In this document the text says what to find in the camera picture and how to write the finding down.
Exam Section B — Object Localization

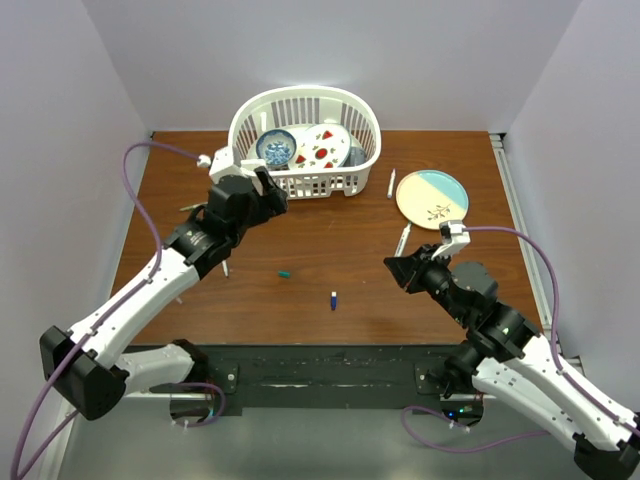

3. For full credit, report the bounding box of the aluminium frame rail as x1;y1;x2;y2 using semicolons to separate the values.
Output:
489;133;562;355

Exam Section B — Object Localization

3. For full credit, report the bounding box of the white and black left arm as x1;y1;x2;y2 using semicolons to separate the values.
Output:
39;166;288;420

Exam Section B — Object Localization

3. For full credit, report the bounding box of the white pen with teal tip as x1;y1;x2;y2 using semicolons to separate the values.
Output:
395;222;412;256

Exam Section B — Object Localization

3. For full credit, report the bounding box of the cream and blue plate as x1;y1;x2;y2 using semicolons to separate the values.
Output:
395;170;470;230

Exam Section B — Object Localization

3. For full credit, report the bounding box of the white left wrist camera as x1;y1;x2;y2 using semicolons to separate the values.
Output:
196;146;266;184

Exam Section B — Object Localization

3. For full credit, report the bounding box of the blue patterned bowl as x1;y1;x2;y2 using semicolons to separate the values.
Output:
255;129;297;168

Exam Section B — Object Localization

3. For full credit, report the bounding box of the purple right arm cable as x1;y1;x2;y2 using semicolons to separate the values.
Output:
402;225;640;454

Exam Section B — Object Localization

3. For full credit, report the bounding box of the grey cup in basket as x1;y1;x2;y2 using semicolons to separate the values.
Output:
344;147;367;167

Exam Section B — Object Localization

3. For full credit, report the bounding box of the watermelon pattern plate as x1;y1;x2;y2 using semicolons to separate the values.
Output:
289;123;352;170

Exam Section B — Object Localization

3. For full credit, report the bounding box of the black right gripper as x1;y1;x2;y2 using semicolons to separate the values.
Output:
384;242;469;325

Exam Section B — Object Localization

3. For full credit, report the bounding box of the white pen with blue end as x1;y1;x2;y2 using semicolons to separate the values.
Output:
386;168;397;199

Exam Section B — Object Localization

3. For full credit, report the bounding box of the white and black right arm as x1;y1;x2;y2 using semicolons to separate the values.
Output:
384;244;639;479

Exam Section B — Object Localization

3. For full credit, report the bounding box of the grey green pen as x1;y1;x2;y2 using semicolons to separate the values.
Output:
179;203;206;212

